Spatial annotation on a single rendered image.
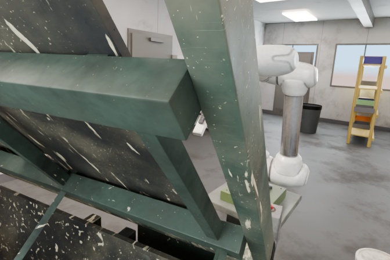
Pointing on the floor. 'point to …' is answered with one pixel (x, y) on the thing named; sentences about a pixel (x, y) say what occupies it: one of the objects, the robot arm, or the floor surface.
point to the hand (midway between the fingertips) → (201, 125)
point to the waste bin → (310, 118)
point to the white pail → (371, 255)
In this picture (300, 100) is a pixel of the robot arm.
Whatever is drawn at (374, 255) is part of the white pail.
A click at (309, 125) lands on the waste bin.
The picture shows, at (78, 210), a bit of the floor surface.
